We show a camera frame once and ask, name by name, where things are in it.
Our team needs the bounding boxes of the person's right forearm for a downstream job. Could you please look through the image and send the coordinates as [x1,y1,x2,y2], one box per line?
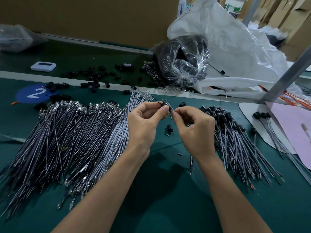
[197,150,273,233]

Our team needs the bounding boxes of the black plastic caps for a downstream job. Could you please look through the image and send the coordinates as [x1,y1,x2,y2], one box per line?
[35,65,152,111]

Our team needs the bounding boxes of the person's right hand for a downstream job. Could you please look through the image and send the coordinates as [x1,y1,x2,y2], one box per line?
[171,105,216,162]

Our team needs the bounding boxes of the person's left forearm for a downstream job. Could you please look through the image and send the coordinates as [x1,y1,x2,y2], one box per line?
[52,143,146,233]

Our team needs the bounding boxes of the pile of grey wires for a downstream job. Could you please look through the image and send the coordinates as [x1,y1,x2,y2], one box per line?
[0,91,155,219]

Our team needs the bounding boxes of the small bundle of capped wires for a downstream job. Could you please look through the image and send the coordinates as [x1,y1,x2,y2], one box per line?
[253,111,311,186]

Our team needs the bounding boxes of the blue round number sticker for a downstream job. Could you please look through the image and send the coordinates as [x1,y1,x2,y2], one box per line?
[16,84,53,105]

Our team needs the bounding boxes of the crumpled clear plastic bag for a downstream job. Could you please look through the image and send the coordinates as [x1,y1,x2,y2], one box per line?
[0,24,48,53]

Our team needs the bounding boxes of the clear plastic strip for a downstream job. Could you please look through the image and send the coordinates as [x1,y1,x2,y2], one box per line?
[0,134,25,142]

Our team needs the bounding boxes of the person's left hand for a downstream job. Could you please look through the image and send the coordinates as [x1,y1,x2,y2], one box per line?
[126,101,170,156]

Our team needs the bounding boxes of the small white timer device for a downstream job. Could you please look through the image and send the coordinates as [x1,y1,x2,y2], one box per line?
[30,61,57,72]

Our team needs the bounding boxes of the brown cardboard panel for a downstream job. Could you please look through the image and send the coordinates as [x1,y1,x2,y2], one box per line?
[0,0,180,49]

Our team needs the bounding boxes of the pile of wires with black caps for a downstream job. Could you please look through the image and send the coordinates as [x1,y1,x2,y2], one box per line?
[189,105,285,191]

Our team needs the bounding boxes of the stack of cardboard boxes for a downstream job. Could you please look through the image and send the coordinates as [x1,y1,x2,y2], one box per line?
[270,0,311,61]

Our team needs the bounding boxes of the large white plastic sack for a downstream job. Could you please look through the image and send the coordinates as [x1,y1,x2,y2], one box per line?
[167,0,311,100]

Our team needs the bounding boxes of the grey metal frame post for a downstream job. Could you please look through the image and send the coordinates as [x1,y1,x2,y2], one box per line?
[262,46,311,104]
[243,0,263,26]

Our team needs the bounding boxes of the white pen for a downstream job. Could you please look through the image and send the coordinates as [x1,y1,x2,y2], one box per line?
[301,123,311,144]

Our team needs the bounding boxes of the bundle of orange wires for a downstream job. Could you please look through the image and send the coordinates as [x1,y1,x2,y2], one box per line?
[260,85,311,111]

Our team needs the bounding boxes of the pink paper sheet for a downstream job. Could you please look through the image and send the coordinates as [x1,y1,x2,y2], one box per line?
[267,102,311,170]

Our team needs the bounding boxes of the clear bag with black contents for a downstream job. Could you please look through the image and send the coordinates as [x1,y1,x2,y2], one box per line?
[156,35,211,88]

